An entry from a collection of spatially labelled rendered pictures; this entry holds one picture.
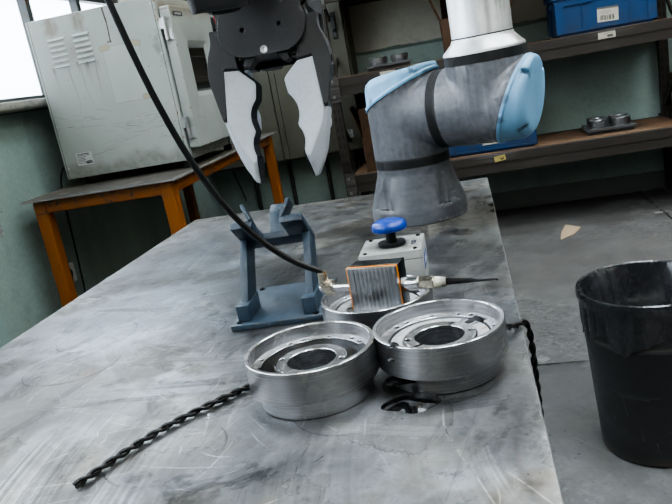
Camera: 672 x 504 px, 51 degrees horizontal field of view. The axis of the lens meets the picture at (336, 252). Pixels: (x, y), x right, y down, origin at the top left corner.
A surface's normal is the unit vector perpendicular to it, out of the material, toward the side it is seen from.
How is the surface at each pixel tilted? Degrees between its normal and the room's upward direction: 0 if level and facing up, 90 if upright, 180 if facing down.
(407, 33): 90
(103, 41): 90
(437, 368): 90
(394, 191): 73
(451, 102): 77
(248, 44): 82
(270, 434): 0
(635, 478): 0
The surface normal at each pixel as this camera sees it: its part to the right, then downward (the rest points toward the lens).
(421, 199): -0.05, -0.05
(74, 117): -0.16, 0.27
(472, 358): 0.31, 0.18
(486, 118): -0.44, 0.56
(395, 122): -0.48, 0.34
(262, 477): -0.18, -0.95
